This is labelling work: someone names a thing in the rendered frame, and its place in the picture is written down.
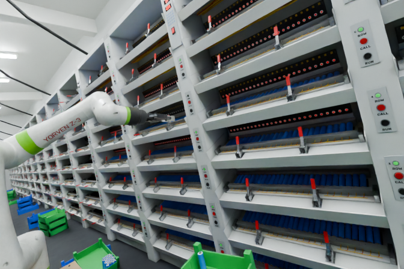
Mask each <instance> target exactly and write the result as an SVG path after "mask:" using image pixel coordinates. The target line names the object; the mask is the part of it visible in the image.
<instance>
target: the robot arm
mask: <svg viewBox="0 0 404 269"><path fill-rule="evenodd" d="M93 117H96V120H97V121H98V122H99V123H100V124H101V125H104V126H113V125H129V126H130V125H131V126H132V128H133V127H134V126H135V125H137V124H144V123H145V122H158V121H159V122H168V121H169V122H172V121H175V116H168V115H166V114H160V113H154V114H152V113H148V114H147V113H146V111H144V110H139V109H138V108H137V107H133V106H131V107H127V106H119V105H116V104H115V103H114V102H113V101H112V100H111V98H110V96H109V95H108V94H107V93H105V92H101V91H97V92H94V93H92V94H91V95H89V96H88V97H87V98H85V99H84V100H82V101H81V102H79V103H78V104H76V105H74V106H73V107H71V108H70V109H67V110H66V111H64V112H62V113H60V114H58V115H56V116H54V117H52V118H50V119H48V120H46V121H43V122H41V123H39V124H36V125H34V126H32V127H30V128H28V129H26V130H23V131H21V132H19V133H17V134H15V135H13V136H11V137H9V138H7V139H5V140H3V141H2V142H0V269H49V266H50V265H49V258H48V254H47V247H46V240H45V236H44V232H43V231H31V232H27V233H25V234H22V235H20V236H18V237H17V235H16V231H15V229H14V225H13V221H12V218H11V213H10V207H9V204H8V197H7V188H6V182H5V169H12V168H15V167H17V166H19V165H20V164H22V163H23V162H25V161H27V160H28V159H30V158H31V157H33V156H35V155H36V154H38V153H39V152H40V151H42V150H43V149H45V148H46V147H48V146H49V145H50V144H52V143H53V142H55V141H56V140H57V139H59V138H60V137H61V136H63V135H64V134H66V133H67V132H69V131H70V130H72V129H74V128H75V127H77V126H79V125H80V124H82V123H84V122H86V121H88V120H89V119H92V118H93Z"/></svg>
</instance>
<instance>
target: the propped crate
mask: <svg viewBox="0 0 404 269"><path fill-rule="evenodd" d="M108 254H112V255H113V256H115V255H114V254H113V253H112V252H111V251H110V250H109V248H108V247H107V246H106V245H105V244H104V243H103V242H102V239H101V238H99V242H97V243H95V244H93V245H92V246H90V247H88V248H86V249H84V250H83V251H81V252H79V253H77V252H73V260H74V261H76V263H77V264H78V265H79V266H80V267H81V268H82V269H103V265H102V258H103V257H105V256H106V255H108ZM115 259H116V261H117V262H116V263H114V264H113V265H111V266H110V267H108V268H107V269H118V268H119V267H120V261H119V257H118V256H117V257H116V256H115Z"/></svg>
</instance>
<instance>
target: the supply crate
mask: <svg viewBox="0 0 404 269"><path fill-rule="evenodd" d="M193 247H194V252H195V253H194V254H193V255H192V256H191V257H190V258H189V259H188V260H187V261H186V263H185V264H184V265H183V266H182V267H181V269H201V268H200V263H199V260H198V252H200V251H202V252H203V255H204V260H205V263H206V268H207V269H256V266H255V263H254V258H253V253H252V250H247V249H245V251H244V253H243V255H244V257H241V256H234V255H228V254H224V253H217V252H211V251H207V250H202V247H201V243H200V242H195V243H194V245H193Z"/></svg>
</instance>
